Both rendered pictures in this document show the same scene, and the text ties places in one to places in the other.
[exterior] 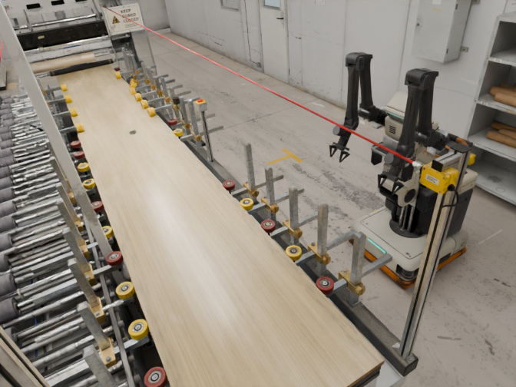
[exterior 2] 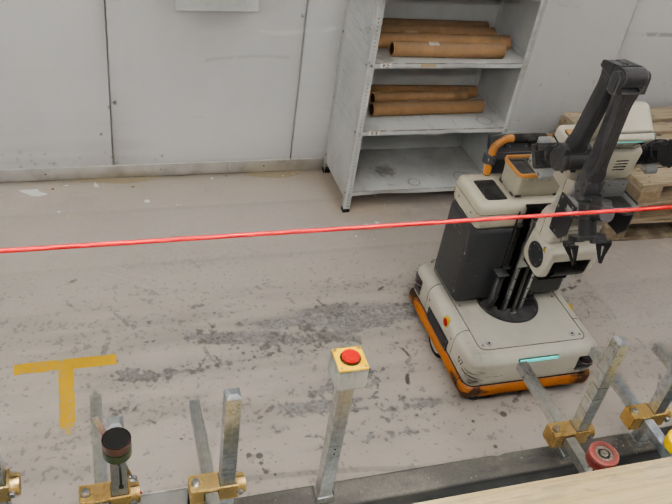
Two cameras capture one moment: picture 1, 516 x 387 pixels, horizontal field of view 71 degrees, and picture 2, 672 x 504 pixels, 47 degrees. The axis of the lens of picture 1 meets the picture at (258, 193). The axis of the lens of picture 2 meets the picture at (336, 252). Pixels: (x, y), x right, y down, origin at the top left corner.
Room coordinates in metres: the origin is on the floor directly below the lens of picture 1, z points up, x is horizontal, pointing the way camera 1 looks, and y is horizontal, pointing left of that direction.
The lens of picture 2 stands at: (2.64, 1.59, 2.45)
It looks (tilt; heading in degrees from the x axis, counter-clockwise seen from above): 38 degrees down; 274
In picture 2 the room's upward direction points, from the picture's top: 10 degrees clockwise
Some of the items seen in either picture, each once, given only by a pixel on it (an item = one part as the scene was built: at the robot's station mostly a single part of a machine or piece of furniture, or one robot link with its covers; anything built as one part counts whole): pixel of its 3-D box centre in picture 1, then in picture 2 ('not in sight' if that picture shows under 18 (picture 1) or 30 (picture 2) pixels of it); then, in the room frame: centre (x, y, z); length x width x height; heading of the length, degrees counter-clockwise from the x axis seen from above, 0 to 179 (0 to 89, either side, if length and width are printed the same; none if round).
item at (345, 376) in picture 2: (200, 106); (348, 369); (2.66, 0.36, 1.18); 0.07 x 0.07 x 0.08; 26
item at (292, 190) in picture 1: (294, 221); not in sight; (1.55, -0.19, 0.88); 0.04 x 0.04 x 0.48; 26
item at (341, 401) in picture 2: (206, 136); (334, 441); (2.66, 0.36, 0.93); 0.05 x 0.05 x 0.45; 26
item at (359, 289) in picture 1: (352, 282); not in sight; (1.12, -0.40, 0.83); 0.14 x 0.06 x 0.05; 26
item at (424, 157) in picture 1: (434, 154); (532, 175); (2.11, -1.24, 0.87); 0.23 x 0.15 x 0.11; 26
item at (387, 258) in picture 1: (357, 276); not in sight; (1.16, -0.44, 0.83); 0.43 x 0.03 x 0.04; 116
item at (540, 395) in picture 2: (256, 186); (555, 420); (2.06, 0.01, 0.80); 0.43 x 0.03 x 0.04; 116
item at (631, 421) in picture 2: (269, 204); (646, 415); (1.80, -0.07, 0.83); 0.14 x 0.06 x 0.05; 26
